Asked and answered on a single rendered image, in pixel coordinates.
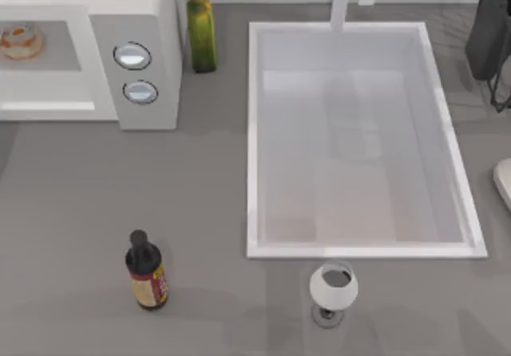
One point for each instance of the white sink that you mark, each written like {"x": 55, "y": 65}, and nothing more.
{"x": 355, "y": 144}

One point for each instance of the pale microwave oven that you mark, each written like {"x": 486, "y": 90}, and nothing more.
{"x": 135, "y": 104}

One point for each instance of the small round microwave knob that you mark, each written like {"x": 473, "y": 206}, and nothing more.
{"x": 140, "y": 91}

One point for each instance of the green bottle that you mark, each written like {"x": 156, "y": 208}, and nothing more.
{"x": 201, "y": 32}

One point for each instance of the white wine glass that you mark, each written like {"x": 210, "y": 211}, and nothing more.
{"x": 333, "y": 286}

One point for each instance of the dark bottle with red label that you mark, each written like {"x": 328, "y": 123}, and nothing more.
{"x": 147, "y": 276}

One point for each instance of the large round microwave knob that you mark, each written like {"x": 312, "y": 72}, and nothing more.
{"x": 131, "y": 55}

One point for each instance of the tall white tap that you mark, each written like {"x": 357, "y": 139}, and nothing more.
{"x": 341, "y": 1}

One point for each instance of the round bread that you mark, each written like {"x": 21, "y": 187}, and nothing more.
{"x": 22, "y": 40}

